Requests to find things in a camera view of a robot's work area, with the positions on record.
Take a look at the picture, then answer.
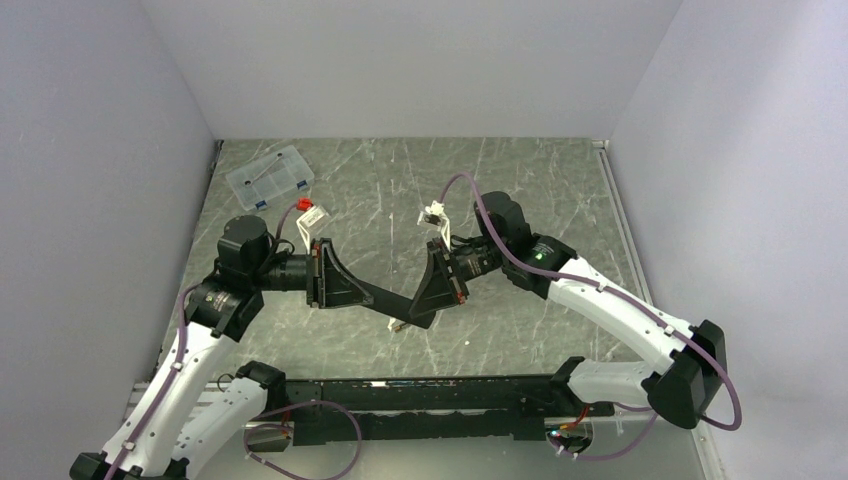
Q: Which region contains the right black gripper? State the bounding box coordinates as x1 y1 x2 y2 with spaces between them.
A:
409 237 508 316

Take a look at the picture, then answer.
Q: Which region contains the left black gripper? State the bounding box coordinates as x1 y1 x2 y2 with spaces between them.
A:
250 237 373 308

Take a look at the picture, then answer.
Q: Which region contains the black remote control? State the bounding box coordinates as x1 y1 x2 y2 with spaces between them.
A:
366 292 436 329

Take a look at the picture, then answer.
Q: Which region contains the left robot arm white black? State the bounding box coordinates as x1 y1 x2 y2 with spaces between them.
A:
70 215 408 479

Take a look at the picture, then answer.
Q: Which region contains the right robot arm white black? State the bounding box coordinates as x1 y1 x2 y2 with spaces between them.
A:
408 191 727 429

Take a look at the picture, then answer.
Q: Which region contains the clear plastic organizer box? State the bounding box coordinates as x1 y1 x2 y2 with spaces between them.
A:
225 145 315 211

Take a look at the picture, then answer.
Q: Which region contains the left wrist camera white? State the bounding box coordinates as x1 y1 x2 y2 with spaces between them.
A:
296 197 331 247

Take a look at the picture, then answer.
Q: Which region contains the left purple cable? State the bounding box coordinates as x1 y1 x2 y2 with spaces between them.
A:
102 201 313 480

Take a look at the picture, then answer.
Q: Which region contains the purple cable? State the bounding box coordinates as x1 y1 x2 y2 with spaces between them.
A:
102 201 313 480
437 172 743 463

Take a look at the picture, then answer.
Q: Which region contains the aluminium side rail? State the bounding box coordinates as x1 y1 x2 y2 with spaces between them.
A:
591 140 654 306

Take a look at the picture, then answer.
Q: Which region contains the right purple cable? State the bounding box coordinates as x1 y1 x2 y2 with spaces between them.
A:
437 172 743 463

